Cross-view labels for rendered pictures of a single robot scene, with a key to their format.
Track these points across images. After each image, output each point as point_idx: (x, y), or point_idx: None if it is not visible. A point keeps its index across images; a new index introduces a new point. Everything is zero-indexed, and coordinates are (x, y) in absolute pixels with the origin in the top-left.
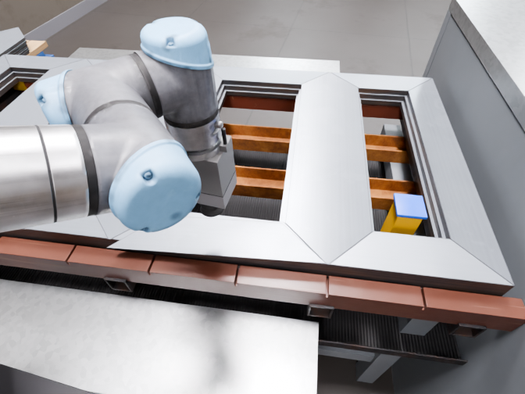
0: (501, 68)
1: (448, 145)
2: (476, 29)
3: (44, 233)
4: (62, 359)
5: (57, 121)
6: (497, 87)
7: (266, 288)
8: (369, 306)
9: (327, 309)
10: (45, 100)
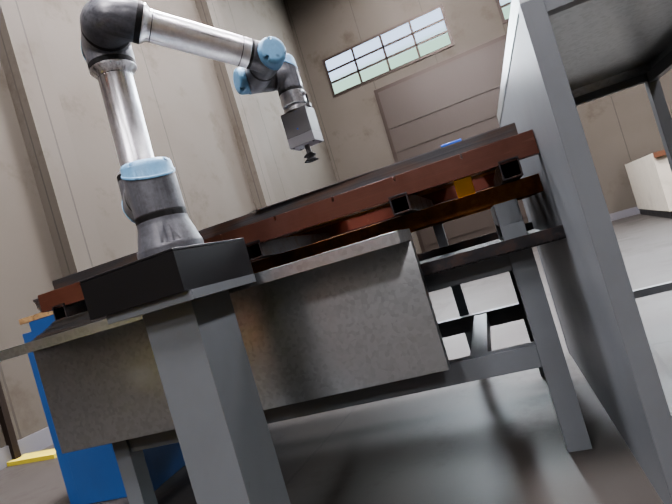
0: (500, 92)
1: None
2: (498, 103)
3: (208, 230)
4: None
5: (240, 71)
6: (503, 99)
7: (353, 192)
8: (427, 175)
9: (401, 194)
10: (237, 68)
